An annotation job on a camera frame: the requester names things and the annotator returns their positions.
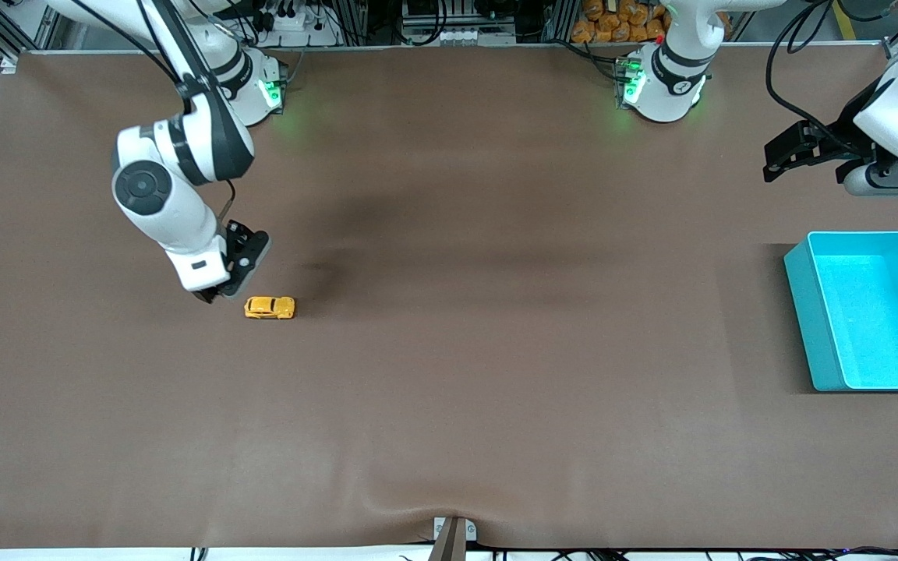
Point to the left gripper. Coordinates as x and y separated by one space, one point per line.
839 147

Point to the brown table mat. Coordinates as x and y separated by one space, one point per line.
449 351

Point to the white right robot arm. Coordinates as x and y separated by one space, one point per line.
157 218

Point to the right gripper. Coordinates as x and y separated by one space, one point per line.
206 294

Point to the yellow beetle toy car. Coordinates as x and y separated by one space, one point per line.
270 308

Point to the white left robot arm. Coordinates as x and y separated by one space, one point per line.
663 78

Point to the white power strip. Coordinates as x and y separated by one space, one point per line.
293 22

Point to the teal plastic bin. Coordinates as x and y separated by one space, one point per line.
870 327

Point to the small metal bracket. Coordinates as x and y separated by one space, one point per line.
439 530

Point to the brown tapered bar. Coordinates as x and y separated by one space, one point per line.
449 545

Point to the orange snack packets pile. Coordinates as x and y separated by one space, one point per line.
613 27

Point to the white connector block row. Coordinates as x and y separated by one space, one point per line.
457 36

